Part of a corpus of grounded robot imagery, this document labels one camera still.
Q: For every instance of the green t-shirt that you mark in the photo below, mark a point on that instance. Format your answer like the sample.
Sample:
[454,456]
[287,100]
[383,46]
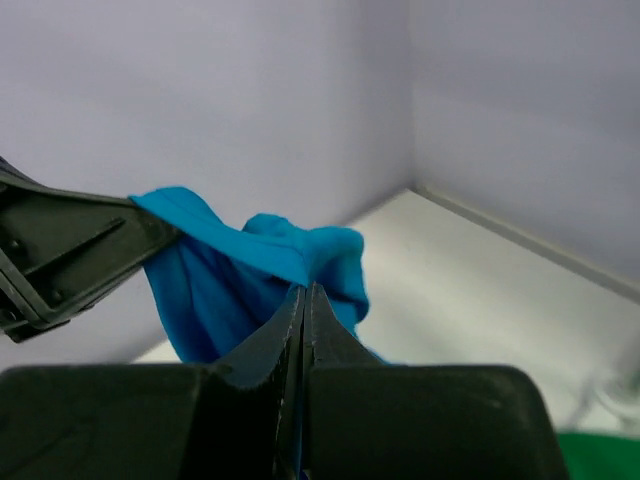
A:
[600,457]

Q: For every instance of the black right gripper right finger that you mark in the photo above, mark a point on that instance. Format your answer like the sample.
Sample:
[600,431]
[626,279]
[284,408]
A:
[367,419]

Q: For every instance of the blue t-shirt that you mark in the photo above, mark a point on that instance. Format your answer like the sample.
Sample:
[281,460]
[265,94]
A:
[217,285]

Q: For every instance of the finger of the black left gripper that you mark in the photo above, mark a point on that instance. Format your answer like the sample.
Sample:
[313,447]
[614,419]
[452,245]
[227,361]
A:
[64,251]

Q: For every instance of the white clothes rack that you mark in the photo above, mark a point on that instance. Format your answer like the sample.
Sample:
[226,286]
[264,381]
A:
[618,394]

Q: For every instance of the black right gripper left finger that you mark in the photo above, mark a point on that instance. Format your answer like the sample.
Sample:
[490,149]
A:
[236,418]

